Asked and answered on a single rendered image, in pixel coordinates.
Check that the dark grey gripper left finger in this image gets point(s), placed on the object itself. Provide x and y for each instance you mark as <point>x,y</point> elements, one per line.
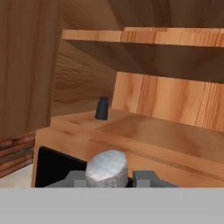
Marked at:
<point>77,178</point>

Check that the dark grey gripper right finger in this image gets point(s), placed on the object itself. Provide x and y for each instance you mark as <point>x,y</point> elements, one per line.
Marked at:
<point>145,178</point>

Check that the silver grey shaker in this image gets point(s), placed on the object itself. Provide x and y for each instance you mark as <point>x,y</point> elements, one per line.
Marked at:
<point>107,169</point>

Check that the wooden cabinet door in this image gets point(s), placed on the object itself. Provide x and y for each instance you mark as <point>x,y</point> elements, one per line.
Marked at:
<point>26,67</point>

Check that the wooden cabinet shelf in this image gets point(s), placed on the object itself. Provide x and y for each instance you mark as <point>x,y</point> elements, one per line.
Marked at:
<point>163,49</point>

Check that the wooden wall cabinet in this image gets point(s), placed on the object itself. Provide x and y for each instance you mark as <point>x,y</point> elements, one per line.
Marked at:
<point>163,137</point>

